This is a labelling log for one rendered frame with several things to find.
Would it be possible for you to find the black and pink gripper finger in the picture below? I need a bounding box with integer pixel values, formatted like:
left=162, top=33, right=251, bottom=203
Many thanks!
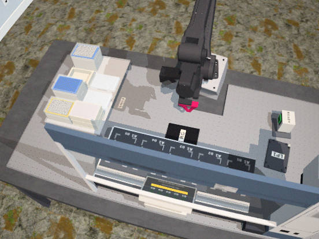
left=179, top=101, right=199, bottom=112

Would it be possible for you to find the black rectangular pad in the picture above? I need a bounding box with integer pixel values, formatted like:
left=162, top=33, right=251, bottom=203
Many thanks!
left=165, top=123, right=200, bottom=145

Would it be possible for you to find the white ready button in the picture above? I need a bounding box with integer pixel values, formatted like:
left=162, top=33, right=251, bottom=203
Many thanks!
left=272, top=110, right=295, bottom=139

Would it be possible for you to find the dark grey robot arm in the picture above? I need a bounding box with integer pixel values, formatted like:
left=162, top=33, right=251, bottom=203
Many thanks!
left=159, top=0, right=218, bottom=98

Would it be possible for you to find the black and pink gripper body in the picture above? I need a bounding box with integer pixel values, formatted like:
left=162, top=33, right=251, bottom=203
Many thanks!
left=178, top=74, right=203, bottom=106

